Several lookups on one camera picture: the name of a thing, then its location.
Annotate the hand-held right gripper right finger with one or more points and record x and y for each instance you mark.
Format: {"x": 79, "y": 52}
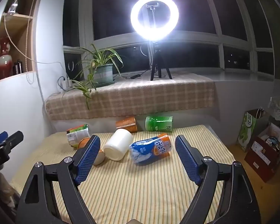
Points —
{"x": 186, "y": 161}

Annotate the green and white paper cup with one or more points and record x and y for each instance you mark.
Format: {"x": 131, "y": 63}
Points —
{"x": 78, "y": 135}

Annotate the white plastic cup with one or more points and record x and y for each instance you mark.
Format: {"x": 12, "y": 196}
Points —
{"x": 117, "y": 148}

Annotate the green paper bag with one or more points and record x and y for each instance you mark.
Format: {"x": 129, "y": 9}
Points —
{"x": 247, "y": 130}

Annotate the striped yellow tablecloth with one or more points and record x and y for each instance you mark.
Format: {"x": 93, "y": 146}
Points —
{"x": 140, "y": 186}

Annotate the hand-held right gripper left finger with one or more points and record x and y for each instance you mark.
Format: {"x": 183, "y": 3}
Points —
{"x": 88, "y": 158}

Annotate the red cardboard box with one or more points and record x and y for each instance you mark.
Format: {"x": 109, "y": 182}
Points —
{"x": 261, "y": 158}

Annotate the green plant pot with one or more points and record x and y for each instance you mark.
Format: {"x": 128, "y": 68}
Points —
{"x": 105, "y": 73}

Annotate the wooden wall shelf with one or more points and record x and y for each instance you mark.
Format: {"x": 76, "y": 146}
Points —
{"x": 25, "y": 49}

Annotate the checkered beige cloth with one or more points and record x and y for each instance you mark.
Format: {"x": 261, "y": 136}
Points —
{"x": 142, "y": 95}

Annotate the black bottle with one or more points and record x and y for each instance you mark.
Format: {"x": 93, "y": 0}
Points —
{"x": 18, "y": 67}

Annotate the orange and white paper cup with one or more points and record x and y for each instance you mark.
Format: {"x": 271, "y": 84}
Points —
{"x": 84, "y": 142}

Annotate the spider plant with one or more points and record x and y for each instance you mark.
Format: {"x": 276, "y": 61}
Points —
{"x": 93, "y": 58}

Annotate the red and white vase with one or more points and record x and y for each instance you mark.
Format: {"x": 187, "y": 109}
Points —
{"x": 3, "y": 60}

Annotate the blue printed paper cup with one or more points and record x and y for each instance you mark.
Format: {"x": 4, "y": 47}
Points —
{"x": 149, "y": 151}

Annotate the white power strip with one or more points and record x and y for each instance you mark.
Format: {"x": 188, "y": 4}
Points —
{"x": 67, "y": 83}

